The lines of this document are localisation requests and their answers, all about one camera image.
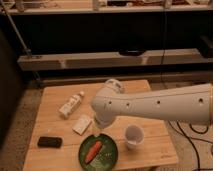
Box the white plastic bottle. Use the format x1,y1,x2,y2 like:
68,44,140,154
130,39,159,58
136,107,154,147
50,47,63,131
59,91,85,118

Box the wooden shelf rack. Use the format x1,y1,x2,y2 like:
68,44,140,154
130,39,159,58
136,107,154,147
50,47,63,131
0,9,213,77

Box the green round plate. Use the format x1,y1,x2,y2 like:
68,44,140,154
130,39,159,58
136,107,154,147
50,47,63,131
78,134,118,171

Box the black rectangular case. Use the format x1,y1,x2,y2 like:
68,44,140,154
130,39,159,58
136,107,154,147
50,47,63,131
37,136,63,148

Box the black floor cables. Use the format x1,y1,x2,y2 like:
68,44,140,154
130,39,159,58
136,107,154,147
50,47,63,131
168,121,213,171

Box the black bowl on shelf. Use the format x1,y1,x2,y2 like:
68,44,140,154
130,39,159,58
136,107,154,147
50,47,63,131
119,50,146,56

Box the metal diagonal pole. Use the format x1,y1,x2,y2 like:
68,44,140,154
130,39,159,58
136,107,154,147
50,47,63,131
0,0,42,88

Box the small white box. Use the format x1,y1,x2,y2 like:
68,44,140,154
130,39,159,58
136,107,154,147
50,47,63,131
72,115,92,135

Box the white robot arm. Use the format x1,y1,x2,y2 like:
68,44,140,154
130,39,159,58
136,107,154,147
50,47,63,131
91,79,213,129

